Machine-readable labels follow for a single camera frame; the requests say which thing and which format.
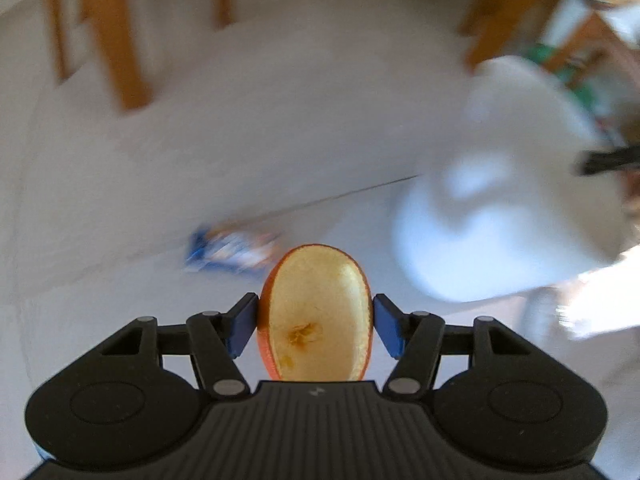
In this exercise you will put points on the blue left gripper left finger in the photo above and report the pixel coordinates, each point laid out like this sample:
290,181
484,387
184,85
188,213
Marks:
239,324

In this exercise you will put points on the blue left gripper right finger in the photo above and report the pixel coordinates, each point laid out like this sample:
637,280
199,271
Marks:
390,323

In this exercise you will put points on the orange peel half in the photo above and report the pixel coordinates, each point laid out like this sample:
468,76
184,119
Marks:
315,317

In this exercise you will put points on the blue milk carton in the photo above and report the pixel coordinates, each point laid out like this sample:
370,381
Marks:
237,251

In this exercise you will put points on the white plastic waste bin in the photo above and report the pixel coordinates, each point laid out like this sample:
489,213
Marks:
498,206

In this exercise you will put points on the wooden table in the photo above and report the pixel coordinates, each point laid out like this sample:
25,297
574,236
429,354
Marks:
505,15

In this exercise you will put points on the wooden chair near left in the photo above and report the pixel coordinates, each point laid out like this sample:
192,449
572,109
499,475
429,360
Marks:
114,37

